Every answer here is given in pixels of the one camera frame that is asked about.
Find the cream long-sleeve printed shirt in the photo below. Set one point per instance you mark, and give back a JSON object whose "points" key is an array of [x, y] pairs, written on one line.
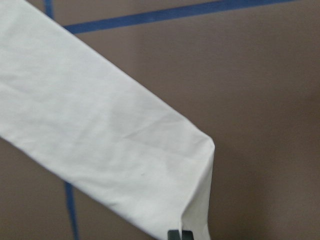
{"points": [[85, 120]]}

